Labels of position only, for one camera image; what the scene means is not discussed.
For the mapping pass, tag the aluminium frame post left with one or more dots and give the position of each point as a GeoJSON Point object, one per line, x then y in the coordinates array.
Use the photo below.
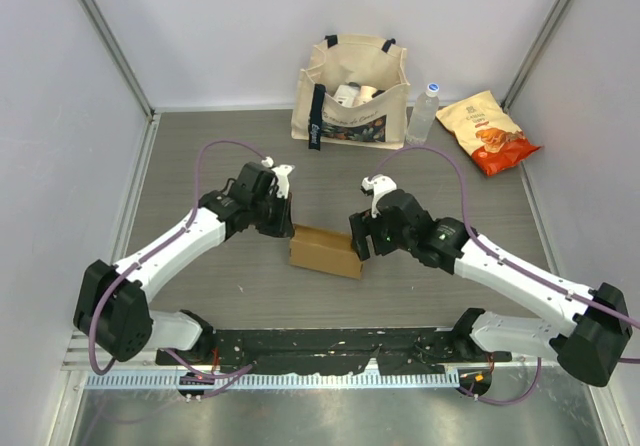
{"type": "Point", "coordinates": [116, 53]}

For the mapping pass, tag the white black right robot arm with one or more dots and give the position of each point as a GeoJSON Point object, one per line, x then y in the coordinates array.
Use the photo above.
{"type": "Point", "coordinates": [581, 328]}

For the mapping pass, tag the aluminium frame post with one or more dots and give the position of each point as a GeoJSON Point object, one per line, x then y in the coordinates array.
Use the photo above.
{"type": "Point", "coordinates": [116, 53]}
{"type": "Point", "coordinates": [550, 26]}

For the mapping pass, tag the white items inside bag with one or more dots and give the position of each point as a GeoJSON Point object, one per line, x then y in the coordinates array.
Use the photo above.
{"type": "Point", "coordinates": [353, 95]}

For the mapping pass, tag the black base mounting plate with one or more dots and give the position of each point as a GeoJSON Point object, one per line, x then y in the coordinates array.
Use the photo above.
{"type": "Point", "coordinates": [397, 351]}

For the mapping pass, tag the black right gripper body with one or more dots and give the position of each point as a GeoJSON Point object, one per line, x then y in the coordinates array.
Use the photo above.
{"type": "Point", "coordinates": [386, 240]}

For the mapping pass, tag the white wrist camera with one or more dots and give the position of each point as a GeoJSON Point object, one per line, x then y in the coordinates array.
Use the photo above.
{"type": "Point", "coordinates": [282, 173]}
{"type": "Point", "coordinates": [377, 187]}

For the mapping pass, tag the beige canvas tote bag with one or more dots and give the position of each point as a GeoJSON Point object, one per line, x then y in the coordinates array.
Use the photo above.
{"type": "Point", "coordinates": [381, 123]}

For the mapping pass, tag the aluminium frame post right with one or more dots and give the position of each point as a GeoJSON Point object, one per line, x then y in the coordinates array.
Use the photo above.
{"type": "Point", "coordinates": [550, 26]}

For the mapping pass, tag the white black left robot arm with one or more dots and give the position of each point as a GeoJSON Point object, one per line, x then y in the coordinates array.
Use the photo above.
{"type": "Point", "coordinates": [113, 307]}

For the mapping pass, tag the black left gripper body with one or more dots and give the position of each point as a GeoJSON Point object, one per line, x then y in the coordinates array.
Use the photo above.
{"type": "Point", "coordinates": [270, 214]}

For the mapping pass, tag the cassava chips bag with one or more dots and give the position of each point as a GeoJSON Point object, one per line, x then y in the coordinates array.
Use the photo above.
{"type": "Point", "coordinates": [486, 133]}

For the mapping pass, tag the brown cardboard box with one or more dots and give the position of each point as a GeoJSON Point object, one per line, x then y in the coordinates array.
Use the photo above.
{"type": "Point", "coordinates": [324, 251]}

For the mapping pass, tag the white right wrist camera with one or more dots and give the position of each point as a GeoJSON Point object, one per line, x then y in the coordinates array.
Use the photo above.
{"type": "Point", "coordinates": [377, 187]}

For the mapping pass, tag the white slotted cable duct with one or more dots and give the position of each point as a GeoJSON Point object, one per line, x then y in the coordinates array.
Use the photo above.
{"type": "Point", "coordinates": [182, 380]}

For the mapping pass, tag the aluminium front rail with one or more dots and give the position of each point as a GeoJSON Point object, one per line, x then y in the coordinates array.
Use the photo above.
{"type": "Point", "coordinates": [77, 356]}

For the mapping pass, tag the clear plastic water bottle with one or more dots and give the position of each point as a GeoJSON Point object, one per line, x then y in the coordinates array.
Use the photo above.
{"type": "Point", "coordinates": [423, 115]}

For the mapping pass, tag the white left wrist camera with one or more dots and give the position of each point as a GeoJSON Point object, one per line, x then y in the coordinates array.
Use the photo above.
{"type": "Point", "coordinates": [282, 173]}

